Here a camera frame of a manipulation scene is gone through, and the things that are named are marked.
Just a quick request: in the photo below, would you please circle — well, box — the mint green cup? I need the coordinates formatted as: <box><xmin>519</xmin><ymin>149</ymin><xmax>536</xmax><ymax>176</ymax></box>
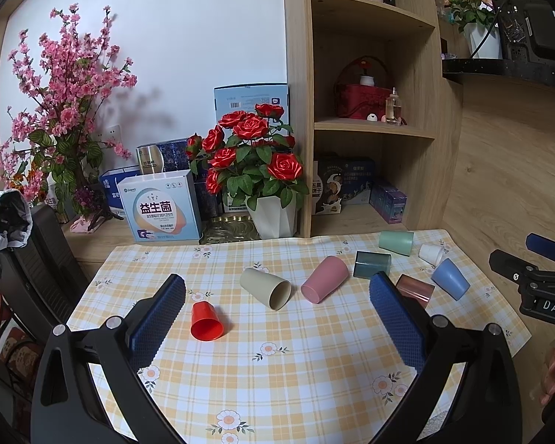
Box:
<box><xmin>379</xmin><ymin>231</ymin><xmax>414</xmax><ymax>257</ymax></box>

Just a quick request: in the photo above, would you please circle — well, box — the perfume bottle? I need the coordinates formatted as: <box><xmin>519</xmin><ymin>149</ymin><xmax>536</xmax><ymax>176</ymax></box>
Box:
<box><xmin>385</xmin><ymin>87</ymin><xmax>402</xmax><ymax>125</ymax></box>

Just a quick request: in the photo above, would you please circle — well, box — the white faceted flower pot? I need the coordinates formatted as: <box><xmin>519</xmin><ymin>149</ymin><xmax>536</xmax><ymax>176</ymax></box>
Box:
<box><xmin>248</xmin><ymin>196</ymin><xmax>297</xmax><ymax>239</ymax></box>

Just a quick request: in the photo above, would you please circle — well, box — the right hand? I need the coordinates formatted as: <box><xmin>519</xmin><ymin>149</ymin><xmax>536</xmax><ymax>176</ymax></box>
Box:
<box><xmin>539</xmin><ymin>346</ymin><xmax>555</xmax><ymax>407</ymax></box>

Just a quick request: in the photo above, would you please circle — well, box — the peach flowers white pot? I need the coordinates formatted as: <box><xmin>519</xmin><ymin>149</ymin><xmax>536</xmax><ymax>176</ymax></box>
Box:
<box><xmin>444</xmin><ymin>0</ymin><xmax>502</xmax><ymax>59</ymax></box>

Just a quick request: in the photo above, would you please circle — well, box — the small white cup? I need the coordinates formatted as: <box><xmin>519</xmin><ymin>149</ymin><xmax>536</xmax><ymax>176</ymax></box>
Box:
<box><xmin>418</xmin><ymin>243</ymin><xmax>445</xmax><ymax>267</ymax></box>

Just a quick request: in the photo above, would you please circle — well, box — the beige plastic cup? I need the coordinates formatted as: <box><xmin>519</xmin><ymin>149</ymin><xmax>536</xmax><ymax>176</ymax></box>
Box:
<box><xmin>239</xmin><ymin>268</ymin><xmax>292</xmax><ymax>311</ymax></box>

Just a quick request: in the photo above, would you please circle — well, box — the maroon transparent cup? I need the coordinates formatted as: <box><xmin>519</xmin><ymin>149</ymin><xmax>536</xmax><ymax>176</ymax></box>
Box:
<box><xmin>396</xmin><ymin>275</ymin><xmax>435</xmax><ymax>309</ymax></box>

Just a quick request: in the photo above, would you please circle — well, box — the red plastic cup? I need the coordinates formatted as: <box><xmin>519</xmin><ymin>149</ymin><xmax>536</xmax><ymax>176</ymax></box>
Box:
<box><xmin>190</xmin><ymin>301</ymin><xmax>224</xmax><ymax>342</ymax></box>

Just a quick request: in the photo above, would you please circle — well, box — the black office chair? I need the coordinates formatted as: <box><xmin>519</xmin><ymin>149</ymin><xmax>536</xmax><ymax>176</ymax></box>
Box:
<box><xmin>0</xmin><ymin>205</ymin><xmax>88</xmax><ymax>343</ymax></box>

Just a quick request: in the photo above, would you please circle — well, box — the gold ornate tray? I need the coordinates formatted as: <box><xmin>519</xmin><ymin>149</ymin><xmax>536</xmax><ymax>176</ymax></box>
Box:
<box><xmin>199</xmin><ymin>215</ymin><xmax>259</xmax><ymax>245</ymax></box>

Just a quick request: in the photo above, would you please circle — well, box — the dark blue patterned box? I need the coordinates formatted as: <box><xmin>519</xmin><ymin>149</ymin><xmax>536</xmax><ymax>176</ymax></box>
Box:
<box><xmin>156</xmin><ymin>138</ymin><xmax>223</xmax><ymax>221</ymax></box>

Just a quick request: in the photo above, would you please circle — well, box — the blue box behind roses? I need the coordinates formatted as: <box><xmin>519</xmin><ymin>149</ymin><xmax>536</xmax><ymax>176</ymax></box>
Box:
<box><xmin>213</xmin><ymin>83</ymin><xmax>290</xmax><ymax>123</ymax></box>

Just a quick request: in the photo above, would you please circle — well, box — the light blue probiotic box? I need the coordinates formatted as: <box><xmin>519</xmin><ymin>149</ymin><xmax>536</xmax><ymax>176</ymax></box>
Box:
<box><xmin>118</xmin><ymin>169</ymin><xmax>202</xmax><ymax>243</ymax></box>

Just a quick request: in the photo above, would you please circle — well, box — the red basket on shelf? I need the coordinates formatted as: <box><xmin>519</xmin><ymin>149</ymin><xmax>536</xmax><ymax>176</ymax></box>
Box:
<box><xmin>334</xmin><ymin>55</ymin><xmax>392</xmax><ymax>121</ymax></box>

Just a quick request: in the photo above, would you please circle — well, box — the red rose bouquet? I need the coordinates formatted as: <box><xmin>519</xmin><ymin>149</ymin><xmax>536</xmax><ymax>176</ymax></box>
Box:
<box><xmin>186</xmin><ymin>103</ymin><xmax>309</xmax><ymax>211</ymax></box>

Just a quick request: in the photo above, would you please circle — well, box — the wooden shelf unit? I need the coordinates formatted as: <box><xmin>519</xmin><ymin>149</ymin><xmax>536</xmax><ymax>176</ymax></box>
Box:
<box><xmin>285</xmin><ymin>0</ymin><xmax>462</xmax><ymax>238</ymax></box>

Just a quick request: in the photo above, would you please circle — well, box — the blue plastic cup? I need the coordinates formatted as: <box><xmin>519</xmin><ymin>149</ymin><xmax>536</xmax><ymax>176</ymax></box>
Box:
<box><xmin>431</xmin><ymin>259</ymin><xmax>470</xmax><ymax>301</ymax></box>

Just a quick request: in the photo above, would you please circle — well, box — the dark snack box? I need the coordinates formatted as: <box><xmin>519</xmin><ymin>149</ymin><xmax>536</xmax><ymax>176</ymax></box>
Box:
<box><xmin>313</xmin><ymin>161</ymin><xmax>343</xmax><ymax>215</ymax></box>

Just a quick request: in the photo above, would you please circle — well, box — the teal transparent cup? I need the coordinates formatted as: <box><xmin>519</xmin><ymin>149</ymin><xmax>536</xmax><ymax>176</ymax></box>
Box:
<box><xmin>353</xmin><ymin>250</ymin><xmax>392</xmax><ymax>280</ymax></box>

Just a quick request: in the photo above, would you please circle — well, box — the pink blossom plant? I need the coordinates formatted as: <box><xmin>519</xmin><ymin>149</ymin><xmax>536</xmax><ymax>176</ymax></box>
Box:
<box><xmin>0</xmin><ymin>4</ymin><xmax>137</xmax><ymax>229</ymax></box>

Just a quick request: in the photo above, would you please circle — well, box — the silver can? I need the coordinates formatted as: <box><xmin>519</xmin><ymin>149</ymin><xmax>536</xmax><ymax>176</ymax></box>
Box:
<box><xmin>136</xmin><ymin>144</ymin><xmax>164</xmax><ymax>174</ymax></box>

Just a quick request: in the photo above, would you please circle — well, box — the yellow plaid floral tablecloth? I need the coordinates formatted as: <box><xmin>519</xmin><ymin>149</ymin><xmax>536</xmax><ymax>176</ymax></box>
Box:
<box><xmin>65</xmin><ymin>228</ymin><xmax>528</xmax><ymax>444</ymax></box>

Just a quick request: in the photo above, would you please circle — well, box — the pink plastic cup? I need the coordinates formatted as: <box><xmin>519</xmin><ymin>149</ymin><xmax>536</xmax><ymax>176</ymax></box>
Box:
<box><xmin>300</xmin><ymin>256</ymin><xmax>350</xmax><ymax>304</ymax></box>

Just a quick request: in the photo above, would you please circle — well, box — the purple small box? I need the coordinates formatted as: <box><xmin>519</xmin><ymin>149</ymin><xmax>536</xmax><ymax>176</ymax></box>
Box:
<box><xmin>369</xmin><ymin>185</ymin><xmax>407</xmax><ymax>223</ymax></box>

